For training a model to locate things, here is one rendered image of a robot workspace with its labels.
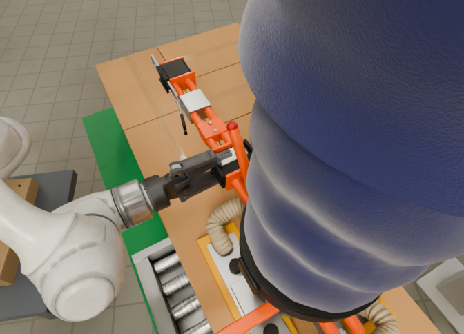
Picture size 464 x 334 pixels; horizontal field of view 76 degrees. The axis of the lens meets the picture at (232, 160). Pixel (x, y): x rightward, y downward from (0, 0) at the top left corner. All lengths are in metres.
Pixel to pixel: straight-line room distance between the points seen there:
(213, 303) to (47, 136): 2.11
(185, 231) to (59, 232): 0.35
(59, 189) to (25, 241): 0.79
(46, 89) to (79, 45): 0.61
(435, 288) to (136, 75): 2.04
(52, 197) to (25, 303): 0.35
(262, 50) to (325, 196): 0.09
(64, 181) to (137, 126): 0.52
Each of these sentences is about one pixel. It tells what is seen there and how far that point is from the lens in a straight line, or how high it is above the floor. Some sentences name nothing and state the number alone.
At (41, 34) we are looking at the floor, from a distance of 3.72.
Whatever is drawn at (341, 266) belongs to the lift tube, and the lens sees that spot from 0.28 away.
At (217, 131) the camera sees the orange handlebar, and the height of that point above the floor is 1.16.
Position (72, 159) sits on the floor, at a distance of 2.38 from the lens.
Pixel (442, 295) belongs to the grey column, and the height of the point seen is 0.01.
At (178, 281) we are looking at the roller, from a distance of 1.21.
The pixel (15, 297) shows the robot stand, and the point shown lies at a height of 0.75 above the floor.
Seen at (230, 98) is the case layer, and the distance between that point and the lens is 1.70.
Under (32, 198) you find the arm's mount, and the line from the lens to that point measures 1.28.
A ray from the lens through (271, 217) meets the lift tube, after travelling 0.27.
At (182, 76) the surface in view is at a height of 1.17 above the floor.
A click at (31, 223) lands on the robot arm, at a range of 0.49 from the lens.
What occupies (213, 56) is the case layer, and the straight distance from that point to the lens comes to 1.99.
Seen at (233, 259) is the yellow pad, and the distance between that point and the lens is 0.67.
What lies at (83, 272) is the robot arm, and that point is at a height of 1.32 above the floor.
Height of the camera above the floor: 1.71
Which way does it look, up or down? 55 degrees down
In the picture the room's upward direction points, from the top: straight up
